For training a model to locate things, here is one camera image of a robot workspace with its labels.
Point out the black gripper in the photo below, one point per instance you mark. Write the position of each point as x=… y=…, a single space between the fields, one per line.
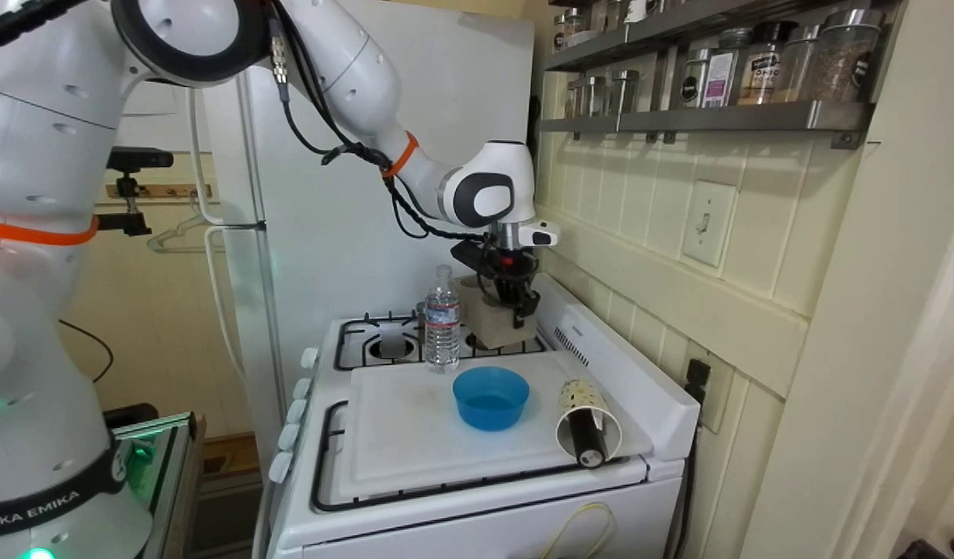
x=495 y=262

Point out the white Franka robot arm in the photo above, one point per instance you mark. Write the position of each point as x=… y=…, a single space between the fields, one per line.
x=42 y=158

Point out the clear plastic water bottle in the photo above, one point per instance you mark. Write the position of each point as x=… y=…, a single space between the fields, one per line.
x=442 y=332

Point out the blue plastic bowl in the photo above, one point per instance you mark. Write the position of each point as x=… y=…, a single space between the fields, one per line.
x=491 y=400

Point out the patterned paper cup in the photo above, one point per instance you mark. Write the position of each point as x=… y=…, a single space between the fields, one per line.
x=587 y=400

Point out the round gas burner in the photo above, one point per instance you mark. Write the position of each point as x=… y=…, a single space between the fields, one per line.
x=394 y=350

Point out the white plastic cutting board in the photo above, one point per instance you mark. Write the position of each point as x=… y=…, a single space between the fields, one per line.
x=415 y=425

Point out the black item inside cup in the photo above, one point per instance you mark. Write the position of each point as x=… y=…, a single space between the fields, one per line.
x=589 y=446

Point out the white refrigerator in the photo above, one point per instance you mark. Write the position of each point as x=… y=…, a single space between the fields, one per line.
x=330 y=260

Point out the black power plug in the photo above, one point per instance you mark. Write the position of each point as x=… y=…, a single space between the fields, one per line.
x=696 y=377

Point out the small glass spice jar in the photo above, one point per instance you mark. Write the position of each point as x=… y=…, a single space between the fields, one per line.
x=690 y=78
x=619 y=91
x=573 y=97
x=564 y=26
x=594 y=94

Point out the white stove knob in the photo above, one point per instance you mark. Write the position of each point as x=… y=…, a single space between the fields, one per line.
x=286 y=436
x=309 y=358
x=281 y=467
x=301 y=389
x=292 y=412

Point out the white gas stove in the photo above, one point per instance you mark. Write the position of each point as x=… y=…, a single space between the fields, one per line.
x=478 y=518

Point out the white labelled spice container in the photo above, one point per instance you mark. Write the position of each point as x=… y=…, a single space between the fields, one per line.
x=718 y=78

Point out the glass jar with dark lid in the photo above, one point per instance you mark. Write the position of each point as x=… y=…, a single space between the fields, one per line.
x=768 y=64

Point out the large clear glass jar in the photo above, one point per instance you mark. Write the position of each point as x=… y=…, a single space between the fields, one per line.
x=849 y=52

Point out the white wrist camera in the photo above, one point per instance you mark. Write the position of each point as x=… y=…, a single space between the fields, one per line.
x=538 y=233

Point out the cream light switch plate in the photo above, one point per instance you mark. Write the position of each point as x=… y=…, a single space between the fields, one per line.
x=711 y=225

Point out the grey wall spice shelf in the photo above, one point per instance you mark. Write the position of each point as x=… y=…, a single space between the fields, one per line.
x=705 y=121

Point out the wooden wall rail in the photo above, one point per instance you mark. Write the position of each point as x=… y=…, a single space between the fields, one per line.
x=183 y=191

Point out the black camera on mount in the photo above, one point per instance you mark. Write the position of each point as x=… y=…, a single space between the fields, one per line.
x=136 y=160

